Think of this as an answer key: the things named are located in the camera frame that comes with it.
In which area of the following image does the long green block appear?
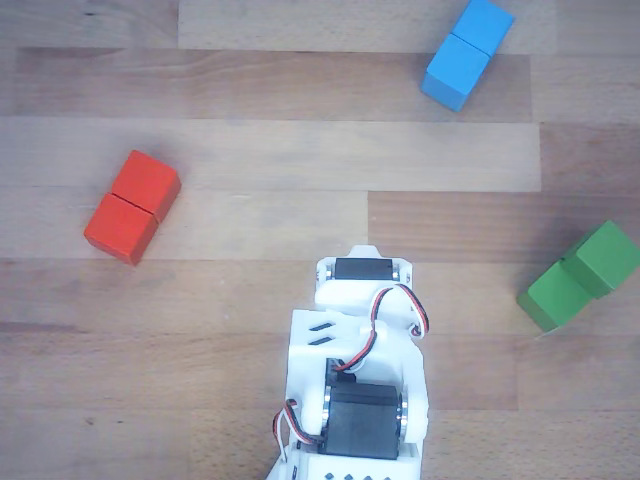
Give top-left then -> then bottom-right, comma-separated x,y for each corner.
515,259 -> 614,333

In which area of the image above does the long red block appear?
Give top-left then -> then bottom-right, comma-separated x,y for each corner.
82,148 -> 183,267

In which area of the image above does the long blue block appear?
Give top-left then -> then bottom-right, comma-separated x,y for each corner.
419,0 -> 516,112

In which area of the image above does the red white base servo cable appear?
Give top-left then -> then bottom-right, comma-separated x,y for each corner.
271,398 -> 321,459

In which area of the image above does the small green cube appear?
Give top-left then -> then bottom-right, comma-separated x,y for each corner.
560,219 -> 640,300

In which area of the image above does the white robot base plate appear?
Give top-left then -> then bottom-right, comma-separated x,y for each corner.
264,447 -> 301,480

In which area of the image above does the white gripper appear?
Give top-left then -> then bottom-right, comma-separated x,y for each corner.
348,244 -> 385,261

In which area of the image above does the red black wrist servo cable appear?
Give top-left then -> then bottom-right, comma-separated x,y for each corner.
333,282 -> 432,374

